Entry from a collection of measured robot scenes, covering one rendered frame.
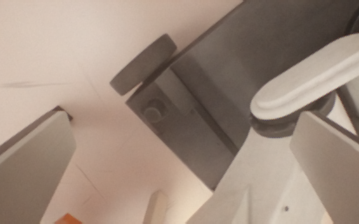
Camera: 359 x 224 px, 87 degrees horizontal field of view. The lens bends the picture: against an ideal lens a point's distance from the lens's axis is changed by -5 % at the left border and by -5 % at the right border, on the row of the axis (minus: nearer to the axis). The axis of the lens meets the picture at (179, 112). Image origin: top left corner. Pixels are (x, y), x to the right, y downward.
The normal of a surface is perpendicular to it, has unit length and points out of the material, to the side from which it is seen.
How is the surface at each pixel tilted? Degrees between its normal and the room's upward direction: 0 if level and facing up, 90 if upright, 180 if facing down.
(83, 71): 0
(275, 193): 90
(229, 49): 0
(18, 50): 0
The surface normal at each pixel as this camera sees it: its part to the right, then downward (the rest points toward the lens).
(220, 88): -0.12, 0.46
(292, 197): 0.49, -0.08
